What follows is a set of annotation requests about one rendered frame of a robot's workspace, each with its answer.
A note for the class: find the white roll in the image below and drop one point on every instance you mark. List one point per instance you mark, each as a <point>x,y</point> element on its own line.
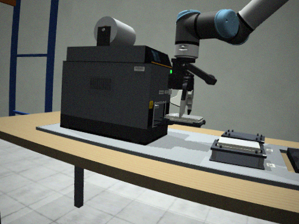
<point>120,35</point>

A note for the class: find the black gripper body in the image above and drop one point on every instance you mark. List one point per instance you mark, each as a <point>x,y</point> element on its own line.
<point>176,81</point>

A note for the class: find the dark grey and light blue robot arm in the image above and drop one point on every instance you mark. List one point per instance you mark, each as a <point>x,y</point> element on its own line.
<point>193,26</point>

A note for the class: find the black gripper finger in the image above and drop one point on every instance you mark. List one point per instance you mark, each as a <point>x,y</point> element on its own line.
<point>189,101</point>
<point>180,99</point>

